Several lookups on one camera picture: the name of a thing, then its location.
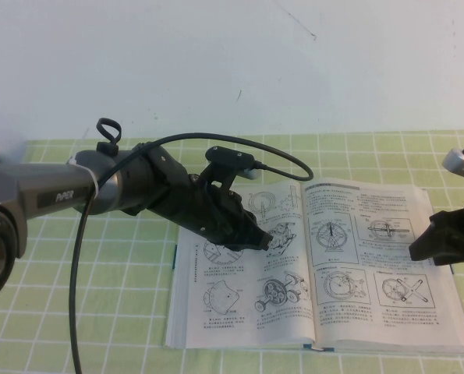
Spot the white zip tie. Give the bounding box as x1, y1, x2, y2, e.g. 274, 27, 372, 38
67, 128, 101, 200

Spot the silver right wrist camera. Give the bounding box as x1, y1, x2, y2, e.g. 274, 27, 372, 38
443, 147, 464, 177

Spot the green white checkered tablecloth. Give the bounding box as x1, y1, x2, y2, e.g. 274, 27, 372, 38
0, 130, 464, 374

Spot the black looped plug strap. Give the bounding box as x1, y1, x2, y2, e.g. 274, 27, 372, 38
96, 118, 122, 156

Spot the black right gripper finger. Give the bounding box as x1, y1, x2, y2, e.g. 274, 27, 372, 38
409, 212, 451, 268

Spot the technical book with diagrams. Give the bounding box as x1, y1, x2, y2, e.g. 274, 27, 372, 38
164, 181, 464, 355

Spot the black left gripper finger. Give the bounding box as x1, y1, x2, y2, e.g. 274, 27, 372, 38
246, 212, 275, 243
239, 228, 275, 252

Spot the black left camera bracket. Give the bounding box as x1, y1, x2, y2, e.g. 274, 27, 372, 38
198, 146, 256, 203

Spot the black camera cable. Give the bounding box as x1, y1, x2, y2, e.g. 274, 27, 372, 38
69, 133, 311, 374

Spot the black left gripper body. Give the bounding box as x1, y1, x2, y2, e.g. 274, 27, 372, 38
176, 173, 262, 251

